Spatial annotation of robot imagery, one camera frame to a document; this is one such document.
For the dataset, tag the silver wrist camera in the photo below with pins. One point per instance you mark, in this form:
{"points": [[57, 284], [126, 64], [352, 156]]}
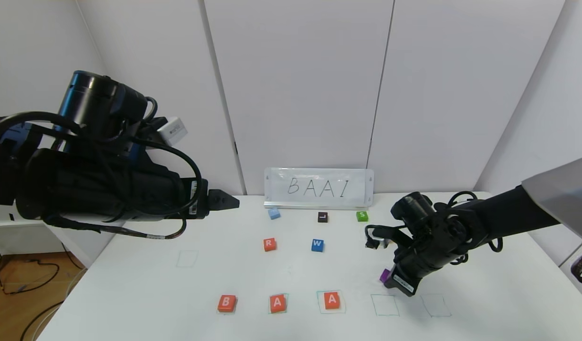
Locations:
{"points": [[172, 131], [380, 241]]}

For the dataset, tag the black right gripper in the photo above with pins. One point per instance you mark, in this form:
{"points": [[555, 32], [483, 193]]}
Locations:
{"points": [[401, 284]]}

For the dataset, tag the orange letter B block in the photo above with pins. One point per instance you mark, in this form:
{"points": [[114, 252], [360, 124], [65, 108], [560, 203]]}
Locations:
{"points": [[227, 303]]}

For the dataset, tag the white BAAI sign board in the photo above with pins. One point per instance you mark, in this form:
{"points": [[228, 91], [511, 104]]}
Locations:
{"points": [[319, 187]]}

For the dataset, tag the orange letter A block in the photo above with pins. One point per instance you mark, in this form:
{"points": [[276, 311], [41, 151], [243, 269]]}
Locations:
{"points": [[278, 303], [332, 300]]}

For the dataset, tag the green letter S block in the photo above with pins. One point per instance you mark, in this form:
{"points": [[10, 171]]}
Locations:
{"points": [[362, 216]]}

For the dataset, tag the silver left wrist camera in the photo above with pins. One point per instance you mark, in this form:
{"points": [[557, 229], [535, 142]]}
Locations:
{"points": [[172, 131]]}

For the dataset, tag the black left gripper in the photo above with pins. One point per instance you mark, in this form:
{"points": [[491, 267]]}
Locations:
{"points": [[199, 199]]}

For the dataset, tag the orange letter R block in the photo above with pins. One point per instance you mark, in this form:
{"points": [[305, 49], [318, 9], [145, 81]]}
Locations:
{"points": [[270, 244]]}

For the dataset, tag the blue letter W block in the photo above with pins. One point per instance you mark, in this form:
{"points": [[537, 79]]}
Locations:
{"points": [[317, 245]]}

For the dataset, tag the black letter L block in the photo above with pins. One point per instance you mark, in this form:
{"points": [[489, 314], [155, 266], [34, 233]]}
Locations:
{"points": [[323, 217]]}

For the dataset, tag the purple letter I block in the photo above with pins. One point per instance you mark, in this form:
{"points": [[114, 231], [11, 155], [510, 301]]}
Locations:
{"points": [[384, 275]]}

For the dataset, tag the light blue letter block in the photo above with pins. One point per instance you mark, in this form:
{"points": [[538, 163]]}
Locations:
{"points": [[274, 213]]}

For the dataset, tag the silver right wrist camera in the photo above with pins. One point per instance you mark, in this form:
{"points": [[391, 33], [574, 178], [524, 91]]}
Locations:
{"points": [[380, 241]]}

